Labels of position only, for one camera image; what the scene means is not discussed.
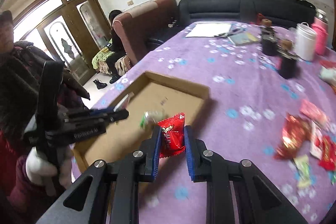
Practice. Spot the shallow cardboard box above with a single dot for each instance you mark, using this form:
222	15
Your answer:
147	100

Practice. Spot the papers and notebook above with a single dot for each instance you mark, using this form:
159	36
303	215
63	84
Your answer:
207	29

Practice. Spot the white cup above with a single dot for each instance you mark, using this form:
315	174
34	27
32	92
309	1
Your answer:
305	43

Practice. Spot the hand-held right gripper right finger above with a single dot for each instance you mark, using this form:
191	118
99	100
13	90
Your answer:
189	153

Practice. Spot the black pens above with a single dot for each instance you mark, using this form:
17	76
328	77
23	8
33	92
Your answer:
223	34

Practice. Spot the pink knitted thermos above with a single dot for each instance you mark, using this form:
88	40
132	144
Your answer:
321	35

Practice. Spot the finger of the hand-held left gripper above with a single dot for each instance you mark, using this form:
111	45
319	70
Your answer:
101	111
118	116

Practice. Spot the small red object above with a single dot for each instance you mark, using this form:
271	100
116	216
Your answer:
260	18

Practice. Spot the person's left hand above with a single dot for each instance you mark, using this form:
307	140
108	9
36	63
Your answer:
39	169

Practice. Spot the red candy packet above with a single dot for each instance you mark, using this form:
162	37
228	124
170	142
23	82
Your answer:
172	134

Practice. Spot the dark jar with wooden knob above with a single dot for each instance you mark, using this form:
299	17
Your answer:
269	40
287	64

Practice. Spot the green white candy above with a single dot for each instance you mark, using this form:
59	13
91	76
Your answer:
148	119

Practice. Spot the small white box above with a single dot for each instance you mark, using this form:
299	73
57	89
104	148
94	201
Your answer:
172	23

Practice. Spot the purple floral tablecloth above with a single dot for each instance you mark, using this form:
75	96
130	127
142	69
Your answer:
236	87

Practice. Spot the wall socket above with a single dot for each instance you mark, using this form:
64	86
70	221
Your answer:
130	2

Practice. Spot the black boot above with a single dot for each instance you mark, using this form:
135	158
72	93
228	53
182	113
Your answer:
99	84

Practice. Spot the pile of snack packets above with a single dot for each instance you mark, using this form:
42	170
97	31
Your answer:
294	134

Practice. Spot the person's left forearm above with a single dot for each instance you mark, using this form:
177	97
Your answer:
18	195

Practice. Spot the wooden glass door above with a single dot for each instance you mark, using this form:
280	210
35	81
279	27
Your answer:
71	19

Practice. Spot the black sofa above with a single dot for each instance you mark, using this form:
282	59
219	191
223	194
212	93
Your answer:
210	7

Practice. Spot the person's head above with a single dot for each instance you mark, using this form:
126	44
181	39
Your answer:
5	32

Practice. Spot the person's dark fur-collared jacket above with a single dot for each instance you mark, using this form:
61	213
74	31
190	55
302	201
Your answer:
18	77

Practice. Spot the green yellow blanket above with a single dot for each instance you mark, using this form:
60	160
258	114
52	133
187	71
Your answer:
101	58

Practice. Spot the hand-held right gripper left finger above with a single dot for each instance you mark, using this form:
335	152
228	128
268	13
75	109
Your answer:
157	146

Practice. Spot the maroon armchair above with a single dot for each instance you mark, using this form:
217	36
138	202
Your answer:
147	19

